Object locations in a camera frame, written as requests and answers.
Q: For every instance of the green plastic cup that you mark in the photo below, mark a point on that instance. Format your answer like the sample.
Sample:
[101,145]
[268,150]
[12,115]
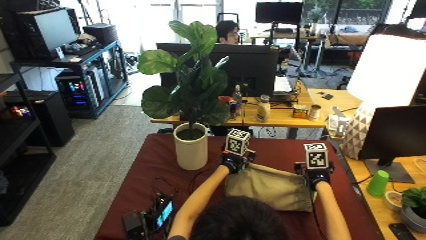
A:
[378,183]

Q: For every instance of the person's right hand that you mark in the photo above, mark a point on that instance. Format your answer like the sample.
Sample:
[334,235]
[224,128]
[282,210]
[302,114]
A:
[317,176]

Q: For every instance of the black phone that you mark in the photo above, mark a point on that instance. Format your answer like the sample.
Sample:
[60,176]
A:
[401,231]

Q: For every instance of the distant black monitor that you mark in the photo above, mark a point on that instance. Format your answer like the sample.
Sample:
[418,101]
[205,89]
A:
[278,12]

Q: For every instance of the monitor with pale screen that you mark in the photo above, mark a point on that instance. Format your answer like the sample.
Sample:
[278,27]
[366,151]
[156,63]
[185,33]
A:
[51,30]

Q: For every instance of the long wooden desk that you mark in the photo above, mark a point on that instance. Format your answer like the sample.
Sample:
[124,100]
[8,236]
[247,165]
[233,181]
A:
[280,118]

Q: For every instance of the black box device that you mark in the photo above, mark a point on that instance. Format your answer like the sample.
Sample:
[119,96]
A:
[133,225]

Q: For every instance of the cream squeeze bottle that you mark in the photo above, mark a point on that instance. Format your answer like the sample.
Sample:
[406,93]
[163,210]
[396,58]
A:
[262,109]

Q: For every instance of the person's left hand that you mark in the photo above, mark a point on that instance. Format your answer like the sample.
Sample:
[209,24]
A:
[232,163]

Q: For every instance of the distant wooden desk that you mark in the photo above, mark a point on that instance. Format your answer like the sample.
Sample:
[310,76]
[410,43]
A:
[306,36]

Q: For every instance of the black boxy printer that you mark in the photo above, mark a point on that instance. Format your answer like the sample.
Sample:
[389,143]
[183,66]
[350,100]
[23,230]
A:
[101,33]

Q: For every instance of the white tissue box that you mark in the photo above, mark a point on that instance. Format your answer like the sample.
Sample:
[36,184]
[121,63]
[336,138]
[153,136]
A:
[337,125]

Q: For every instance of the dark glass bottle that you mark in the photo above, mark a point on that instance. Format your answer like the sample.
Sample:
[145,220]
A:
[237,98]

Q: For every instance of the large-leaf green plant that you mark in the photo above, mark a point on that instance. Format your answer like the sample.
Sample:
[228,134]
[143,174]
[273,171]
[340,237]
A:
[200,83]

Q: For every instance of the blue metal rack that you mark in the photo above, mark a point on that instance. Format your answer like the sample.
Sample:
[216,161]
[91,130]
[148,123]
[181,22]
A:
[107,66]

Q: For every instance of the beige cloth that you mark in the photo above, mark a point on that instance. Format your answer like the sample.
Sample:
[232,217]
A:
[266,186]

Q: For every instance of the black monitor with stand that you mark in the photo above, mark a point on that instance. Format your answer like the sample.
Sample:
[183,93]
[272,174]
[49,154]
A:
[394,136]

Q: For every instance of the computer tower with coloured lights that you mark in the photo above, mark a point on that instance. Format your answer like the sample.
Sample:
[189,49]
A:
[77,91]

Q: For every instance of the white plant pot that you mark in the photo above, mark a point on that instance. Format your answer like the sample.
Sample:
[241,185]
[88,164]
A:
[191,153]

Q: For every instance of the white tape roll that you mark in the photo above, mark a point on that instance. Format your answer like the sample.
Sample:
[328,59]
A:
[393,200]

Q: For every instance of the white tin can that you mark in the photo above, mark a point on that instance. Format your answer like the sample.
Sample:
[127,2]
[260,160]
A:
[314,112]

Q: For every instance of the open laptop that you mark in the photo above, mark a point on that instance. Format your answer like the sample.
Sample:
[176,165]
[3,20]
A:
[282,86]

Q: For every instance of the white marker cube glove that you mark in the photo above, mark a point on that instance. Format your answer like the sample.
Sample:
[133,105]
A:
[237,142]
[316,156]

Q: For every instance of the yellow small box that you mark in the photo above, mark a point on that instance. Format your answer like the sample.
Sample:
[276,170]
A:
[300,111]

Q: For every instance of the light wooden side desk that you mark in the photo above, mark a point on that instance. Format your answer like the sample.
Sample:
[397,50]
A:
[381,213]

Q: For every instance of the white marker cube right glove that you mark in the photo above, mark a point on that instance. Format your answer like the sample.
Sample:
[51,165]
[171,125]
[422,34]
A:
[316,156]

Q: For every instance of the black low cabinet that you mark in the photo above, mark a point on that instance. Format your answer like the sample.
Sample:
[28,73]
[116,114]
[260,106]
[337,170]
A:
[51,116]

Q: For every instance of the dark red table cover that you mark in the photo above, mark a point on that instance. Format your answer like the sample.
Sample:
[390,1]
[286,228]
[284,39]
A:
[141,173]

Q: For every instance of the black device with lit screen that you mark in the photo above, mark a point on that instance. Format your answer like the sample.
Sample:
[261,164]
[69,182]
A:
[163,211]

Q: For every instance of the small plant in grey pot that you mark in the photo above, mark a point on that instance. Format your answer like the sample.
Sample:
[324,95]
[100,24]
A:
[414,208]

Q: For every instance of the triangle-patterned lamp base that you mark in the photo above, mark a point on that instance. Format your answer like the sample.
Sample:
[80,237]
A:
[356,133]

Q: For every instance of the black shelf unit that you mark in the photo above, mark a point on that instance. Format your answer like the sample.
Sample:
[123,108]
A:
[20,160]

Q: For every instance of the white marker cube left glove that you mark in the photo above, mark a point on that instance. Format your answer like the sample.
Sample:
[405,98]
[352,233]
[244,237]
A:
[237,142]

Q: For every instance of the large black monitor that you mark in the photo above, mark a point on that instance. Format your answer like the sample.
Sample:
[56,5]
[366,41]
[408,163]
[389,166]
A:
[248,66]

